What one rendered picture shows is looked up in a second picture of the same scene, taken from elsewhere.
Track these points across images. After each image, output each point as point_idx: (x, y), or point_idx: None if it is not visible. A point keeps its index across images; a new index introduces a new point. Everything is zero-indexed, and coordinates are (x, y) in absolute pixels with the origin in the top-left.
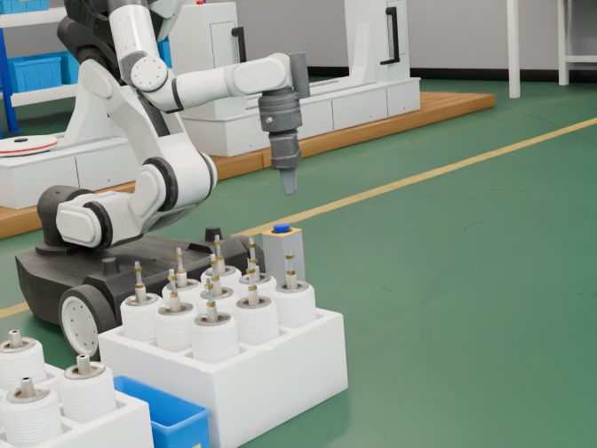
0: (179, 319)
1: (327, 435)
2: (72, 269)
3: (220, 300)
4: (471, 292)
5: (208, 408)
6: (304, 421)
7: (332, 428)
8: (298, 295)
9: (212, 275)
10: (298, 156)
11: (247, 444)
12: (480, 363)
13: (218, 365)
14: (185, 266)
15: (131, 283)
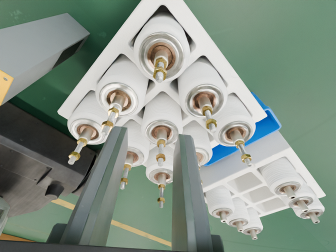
0: (212, 153)
1: (248, 10)
2: (25, 197)
3: (180, 129)
4: None
5: (266, 108)
6: (218, 29)
7: (238, 4)
8: (188, 48)
9: (104, 138)
10: None
11: (235, 71)
12: None
13: (256, 113)
14: (8, 145)
15: (63, 172)
